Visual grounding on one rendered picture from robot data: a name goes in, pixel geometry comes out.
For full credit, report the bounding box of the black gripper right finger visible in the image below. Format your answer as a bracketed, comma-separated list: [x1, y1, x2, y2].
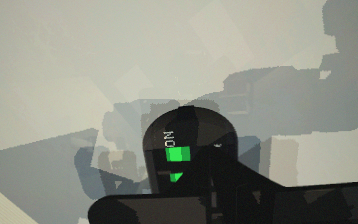
[208, 145, 358, 224]

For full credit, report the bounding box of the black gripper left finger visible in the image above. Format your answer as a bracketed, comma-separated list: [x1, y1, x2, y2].
[88, 146, 212, 224]

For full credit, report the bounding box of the dark grey controller unit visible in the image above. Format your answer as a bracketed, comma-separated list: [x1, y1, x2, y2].
[142, 105, 239, 224]

